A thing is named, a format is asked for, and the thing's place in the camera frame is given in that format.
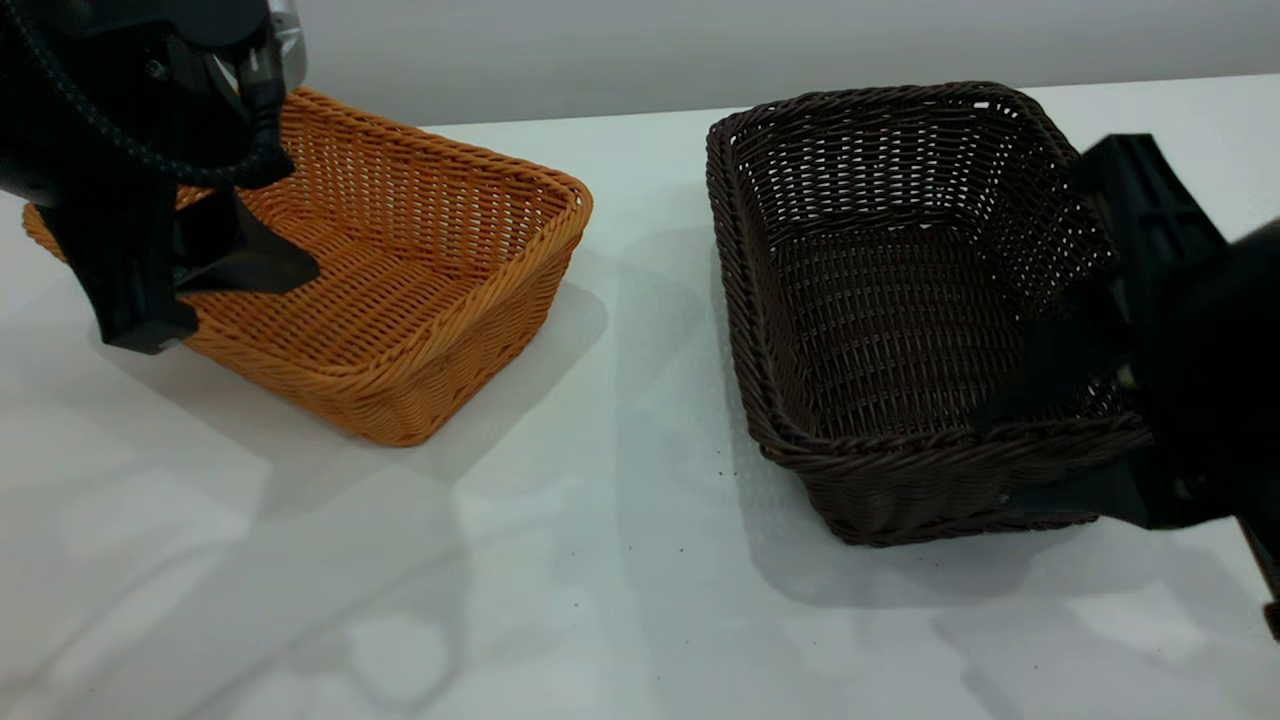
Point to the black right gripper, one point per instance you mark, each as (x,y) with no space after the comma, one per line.
(1220,380)

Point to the light brown wicker basket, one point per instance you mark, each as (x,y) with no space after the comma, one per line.
(420,270)

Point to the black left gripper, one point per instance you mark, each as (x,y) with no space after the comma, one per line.
(170,90)

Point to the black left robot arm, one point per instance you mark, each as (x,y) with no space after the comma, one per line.
(25,90)

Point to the dark brown wicker basket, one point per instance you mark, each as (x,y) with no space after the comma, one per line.
(880,300)

